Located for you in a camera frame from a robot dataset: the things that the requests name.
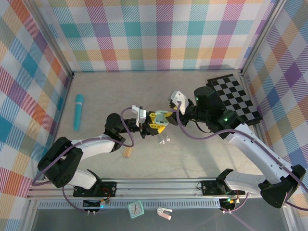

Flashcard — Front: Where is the small black circuit module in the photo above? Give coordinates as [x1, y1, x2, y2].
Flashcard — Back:
[219, 196, 239, 209]
[82, 197, 112, 209]

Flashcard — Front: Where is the mint green alarm clock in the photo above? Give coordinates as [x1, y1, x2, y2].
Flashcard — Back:
[127, 200, 145, 219]

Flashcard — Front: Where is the slotted grey cable tray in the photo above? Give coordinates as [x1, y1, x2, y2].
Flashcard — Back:
[38, 201, 223, 209]

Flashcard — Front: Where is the black grey chessboard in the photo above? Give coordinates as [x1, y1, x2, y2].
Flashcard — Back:
[206, 74, 263, 126]

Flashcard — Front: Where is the aluminium frame post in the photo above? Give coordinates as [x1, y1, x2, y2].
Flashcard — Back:
[239, 0, 288, 77]
[24, 0, 75, 80]

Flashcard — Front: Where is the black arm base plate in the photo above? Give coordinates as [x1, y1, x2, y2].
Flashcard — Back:
[200, 180, 246, 196]
[73, 181, 118, 197]

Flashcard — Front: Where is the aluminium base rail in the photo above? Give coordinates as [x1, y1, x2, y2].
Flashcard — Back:
[26, 177, 293, 201]

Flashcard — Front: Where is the mint green earbud charging case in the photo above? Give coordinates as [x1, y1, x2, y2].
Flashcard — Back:
[154, 110, 169, 126]

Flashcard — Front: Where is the teal pen with white band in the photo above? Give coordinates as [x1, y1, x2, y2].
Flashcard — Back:
[73, 93, 84, 132]

